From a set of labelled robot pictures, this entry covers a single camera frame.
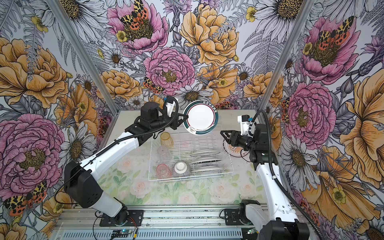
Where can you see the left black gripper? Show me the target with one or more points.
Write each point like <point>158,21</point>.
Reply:
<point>177,122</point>

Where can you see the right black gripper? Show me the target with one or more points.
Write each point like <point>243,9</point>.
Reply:
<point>231,138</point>

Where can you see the orange patterned plate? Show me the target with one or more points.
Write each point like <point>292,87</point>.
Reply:
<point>236,152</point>

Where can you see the green rimmed white plate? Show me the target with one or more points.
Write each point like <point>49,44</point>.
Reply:
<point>202,117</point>

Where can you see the white plate black emblem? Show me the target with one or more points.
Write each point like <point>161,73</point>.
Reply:
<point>205,153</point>

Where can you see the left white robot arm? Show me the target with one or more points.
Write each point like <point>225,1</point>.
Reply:
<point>81,180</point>

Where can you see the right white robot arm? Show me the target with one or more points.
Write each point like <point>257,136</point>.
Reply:
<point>280,221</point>

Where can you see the amber glass cup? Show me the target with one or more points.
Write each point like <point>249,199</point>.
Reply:
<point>166,140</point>

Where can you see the clear glass cup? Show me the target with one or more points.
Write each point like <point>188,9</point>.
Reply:
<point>164,154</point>

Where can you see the white ribbed bowl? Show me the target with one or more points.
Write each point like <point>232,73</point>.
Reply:
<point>181,170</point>

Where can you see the pink glass cup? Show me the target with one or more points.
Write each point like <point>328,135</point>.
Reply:
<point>163,172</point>

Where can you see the green circuit board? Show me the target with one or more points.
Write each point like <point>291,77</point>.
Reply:
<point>120,234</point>

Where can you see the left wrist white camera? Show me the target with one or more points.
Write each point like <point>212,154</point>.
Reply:
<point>170,104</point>

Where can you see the wrist white camera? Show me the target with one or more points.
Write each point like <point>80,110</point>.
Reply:
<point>244,121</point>
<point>170,104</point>

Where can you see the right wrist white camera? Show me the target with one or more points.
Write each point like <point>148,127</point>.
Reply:
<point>244,121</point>

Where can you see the white wire dish rack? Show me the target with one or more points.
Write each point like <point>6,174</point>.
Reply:
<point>184,145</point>

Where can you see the aluminium corner post left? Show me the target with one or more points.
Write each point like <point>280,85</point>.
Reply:
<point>75,40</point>

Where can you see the aluminium corner post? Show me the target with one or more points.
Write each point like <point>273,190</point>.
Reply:
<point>75,40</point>
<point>291,40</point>

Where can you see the aluminium corner post right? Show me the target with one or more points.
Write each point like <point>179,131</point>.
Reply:
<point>291,40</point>

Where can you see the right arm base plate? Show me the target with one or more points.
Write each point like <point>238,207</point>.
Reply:
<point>235,217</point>

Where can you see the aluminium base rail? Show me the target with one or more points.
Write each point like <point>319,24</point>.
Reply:
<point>199,222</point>

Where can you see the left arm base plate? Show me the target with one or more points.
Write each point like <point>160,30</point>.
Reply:
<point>125,218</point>

